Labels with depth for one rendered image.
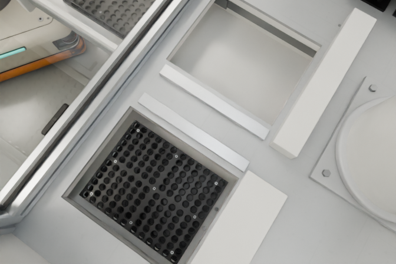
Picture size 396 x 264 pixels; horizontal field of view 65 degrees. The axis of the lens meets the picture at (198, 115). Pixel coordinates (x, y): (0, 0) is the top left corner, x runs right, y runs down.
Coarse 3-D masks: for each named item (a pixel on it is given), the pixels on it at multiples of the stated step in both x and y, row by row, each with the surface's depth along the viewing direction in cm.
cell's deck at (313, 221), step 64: (256, 0) 65; (320, 0) 66; (384, 64) 62; (320, 128) 58; (64, 192) 55; (320, 192) 55; (64, 256) 52; (128, 256) 52; (192, 256) 52; (256, 256) 53; (320, 256) 53; (384, 256) 53
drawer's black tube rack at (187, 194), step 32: (128, 160) 61; (160, 160) 61; (192, 160) 64; (96, 192) 61; (128, 192) 59; (160, 192) 59; (192, 192) 63; (128, 224) 58; (160, 224) 58; (192, 224) 58
